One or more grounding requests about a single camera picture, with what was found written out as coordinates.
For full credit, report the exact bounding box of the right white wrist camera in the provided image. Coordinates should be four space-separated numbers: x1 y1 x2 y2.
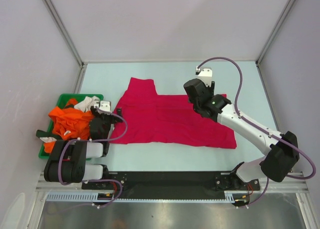
195 66 213 87

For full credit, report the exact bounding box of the cream t shirt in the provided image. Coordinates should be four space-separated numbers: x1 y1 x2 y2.
73 96 100 113

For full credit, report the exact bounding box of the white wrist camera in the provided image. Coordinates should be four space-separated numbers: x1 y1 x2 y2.
195 66 213 87
93 100 111 114

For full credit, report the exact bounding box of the aluminium frame rail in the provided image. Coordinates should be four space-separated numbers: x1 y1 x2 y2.
35 173 309 193

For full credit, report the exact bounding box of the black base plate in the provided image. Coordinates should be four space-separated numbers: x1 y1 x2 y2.
82 170 261 200

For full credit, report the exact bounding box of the black white garment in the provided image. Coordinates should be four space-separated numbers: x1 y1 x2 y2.
36 129 62 143

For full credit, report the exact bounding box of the white slotted cable duct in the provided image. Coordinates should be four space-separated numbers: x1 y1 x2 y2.
45 191 248 204

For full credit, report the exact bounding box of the magenta t shirt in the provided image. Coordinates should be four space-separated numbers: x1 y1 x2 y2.
111 77 237 149

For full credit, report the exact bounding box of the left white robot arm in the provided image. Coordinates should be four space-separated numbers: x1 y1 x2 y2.
44 106 125 189

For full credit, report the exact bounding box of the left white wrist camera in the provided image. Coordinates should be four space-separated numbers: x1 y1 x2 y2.
93 100 111 114

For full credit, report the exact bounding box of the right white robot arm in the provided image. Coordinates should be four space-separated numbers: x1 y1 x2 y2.
183 78 300 190

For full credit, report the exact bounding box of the orange t shirt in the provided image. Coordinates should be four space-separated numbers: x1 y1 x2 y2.
48 96 94 140

